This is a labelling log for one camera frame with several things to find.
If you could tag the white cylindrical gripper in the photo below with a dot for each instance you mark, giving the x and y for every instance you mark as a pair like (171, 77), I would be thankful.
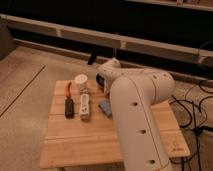
(106, 88)

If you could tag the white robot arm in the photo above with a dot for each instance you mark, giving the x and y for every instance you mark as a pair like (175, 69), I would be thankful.
(132, 93)

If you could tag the blue sponge block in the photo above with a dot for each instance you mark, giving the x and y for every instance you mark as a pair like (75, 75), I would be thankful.
(106, 108)

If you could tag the dark ceramic bowl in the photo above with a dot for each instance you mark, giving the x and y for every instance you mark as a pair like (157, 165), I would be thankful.
(100, 80)

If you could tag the black brush orange handle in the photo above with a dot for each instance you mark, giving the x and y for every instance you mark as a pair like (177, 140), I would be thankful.
(69, 104)

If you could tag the metal shelf rail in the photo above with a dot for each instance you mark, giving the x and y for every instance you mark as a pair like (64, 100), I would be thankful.
(137, 45)

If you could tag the wooden table board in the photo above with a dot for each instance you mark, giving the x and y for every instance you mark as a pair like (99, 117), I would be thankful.
(73, 142)

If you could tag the white remote control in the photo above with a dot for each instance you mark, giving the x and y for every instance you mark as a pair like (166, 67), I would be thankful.
(84, 110)

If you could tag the white paper cup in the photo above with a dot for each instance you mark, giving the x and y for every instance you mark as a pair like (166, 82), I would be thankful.
(81, 81)

